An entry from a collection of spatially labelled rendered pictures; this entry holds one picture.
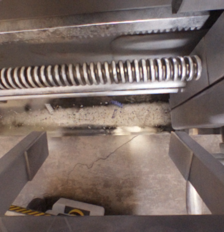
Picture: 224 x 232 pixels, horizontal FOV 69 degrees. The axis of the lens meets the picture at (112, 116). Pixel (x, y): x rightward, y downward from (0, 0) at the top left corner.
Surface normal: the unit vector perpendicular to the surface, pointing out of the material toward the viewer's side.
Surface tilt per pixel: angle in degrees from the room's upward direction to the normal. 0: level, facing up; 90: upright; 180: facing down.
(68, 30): 90
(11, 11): 90
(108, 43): 90
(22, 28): 0
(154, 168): 0
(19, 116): 0
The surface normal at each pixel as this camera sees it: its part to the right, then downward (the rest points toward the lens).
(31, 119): -0.09, -0.12
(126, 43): 0.02, 0.99
